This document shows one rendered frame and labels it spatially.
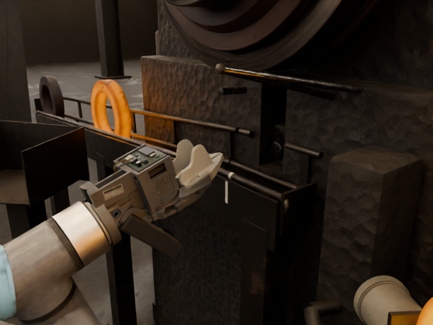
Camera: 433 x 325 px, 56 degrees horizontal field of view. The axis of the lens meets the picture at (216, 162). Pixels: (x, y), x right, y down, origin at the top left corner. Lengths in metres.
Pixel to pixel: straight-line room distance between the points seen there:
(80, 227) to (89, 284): 1.19
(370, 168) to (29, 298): 0.41
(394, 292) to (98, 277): 1.40
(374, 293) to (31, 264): 0.37
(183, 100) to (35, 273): 0.55
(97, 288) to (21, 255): 1.17
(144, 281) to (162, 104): 0.85
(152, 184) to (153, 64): 0.55
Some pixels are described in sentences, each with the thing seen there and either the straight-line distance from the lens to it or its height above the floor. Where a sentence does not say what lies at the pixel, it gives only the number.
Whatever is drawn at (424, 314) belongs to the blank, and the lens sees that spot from 0.39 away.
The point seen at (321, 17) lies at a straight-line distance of 0.52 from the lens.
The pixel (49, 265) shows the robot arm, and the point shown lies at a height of 0.69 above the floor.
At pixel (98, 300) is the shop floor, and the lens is 1.62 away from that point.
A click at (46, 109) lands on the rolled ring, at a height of 0.64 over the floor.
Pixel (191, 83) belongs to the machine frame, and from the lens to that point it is 0.91.
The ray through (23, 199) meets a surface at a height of 0.61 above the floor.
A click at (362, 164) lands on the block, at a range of 0.51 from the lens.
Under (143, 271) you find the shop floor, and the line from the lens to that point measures 1.73.
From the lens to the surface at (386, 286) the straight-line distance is 0.48.
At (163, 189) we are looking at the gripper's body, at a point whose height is 0.74.
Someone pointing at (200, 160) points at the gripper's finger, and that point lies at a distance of 0.58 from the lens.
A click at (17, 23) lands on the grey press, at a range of 3.51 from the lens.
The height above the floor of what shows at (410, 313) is 0.72.
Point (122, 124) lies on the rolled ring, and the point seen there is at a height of 0.71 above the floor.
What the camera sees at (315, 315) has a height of 0.60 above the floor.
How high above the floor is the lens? 0.96
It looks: 19 degrees down
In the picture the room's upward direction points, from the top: straight up
